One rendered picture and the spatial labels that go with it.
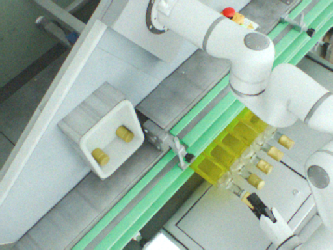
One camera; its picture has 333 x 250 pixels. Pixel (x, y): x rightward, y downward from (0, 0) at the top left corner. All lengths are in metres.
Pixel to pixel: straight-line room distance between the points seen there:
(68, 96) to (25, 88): 0.83
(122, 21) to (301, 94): 0.43
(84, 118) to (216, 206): 0.56
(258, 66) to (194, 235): 0.65
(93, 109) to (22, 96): 0.81
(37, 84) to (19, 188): 0.78
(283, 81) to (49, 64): 1.24
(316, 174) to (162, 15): 0.52
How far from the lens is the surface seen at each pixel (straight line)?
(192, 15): 1.02
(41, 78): 1.91
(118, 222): 1.27
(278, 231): 1.22
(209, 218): 1.41
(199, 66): 1.37
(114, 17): 1.00
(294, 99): 0.91
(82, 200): 1.31
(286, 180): 1.47
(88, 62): 1.08
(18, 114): 1.84
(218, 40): 0.98
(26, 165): 1.15
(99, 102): 1.12
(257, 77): 0.98
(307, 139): 1.59
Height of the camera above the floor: 1.44
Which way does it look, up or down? 21 degrees down
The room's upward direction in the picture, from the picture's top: 126 degrees clockwise
